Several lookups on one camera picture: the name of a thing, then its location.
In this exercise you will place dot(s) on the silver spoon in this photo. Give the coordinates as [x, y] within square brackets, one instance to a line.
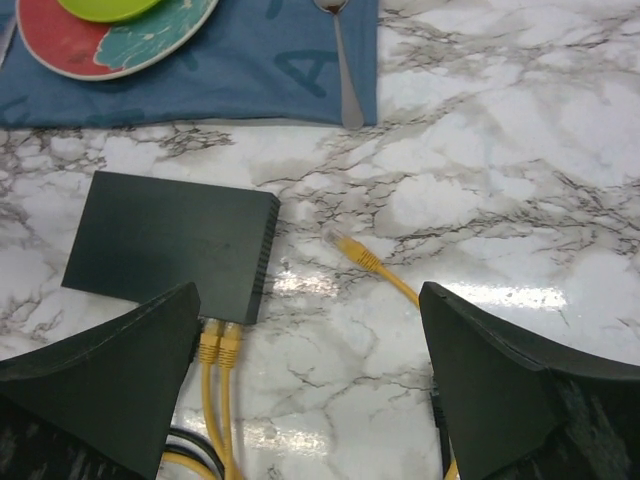
[351, 113]

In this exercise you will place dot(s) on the black network switch box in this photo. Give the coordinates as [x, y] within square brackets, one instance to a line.
[139, 237]

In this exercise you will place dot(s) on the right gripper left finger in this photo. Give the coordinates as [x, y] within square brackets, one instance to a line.
[99, 404]

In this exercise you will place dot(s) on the lime green plate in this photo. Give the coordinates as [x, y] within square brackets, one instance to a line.
[107, 11]

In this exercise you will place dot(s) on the silver fork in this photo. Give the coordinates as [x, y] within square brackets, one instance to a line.
[6, 39]

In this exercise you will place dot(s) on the red and teal plate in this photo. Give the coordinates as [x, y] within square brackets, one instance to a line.
[90, 51]

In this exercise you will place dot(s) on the blue cloth placemat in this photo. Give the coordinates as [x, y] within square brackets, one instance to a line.
[250, 60]

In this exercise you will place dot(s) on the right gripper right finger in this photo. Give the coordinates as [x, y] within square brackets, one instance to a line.
[521, 406]

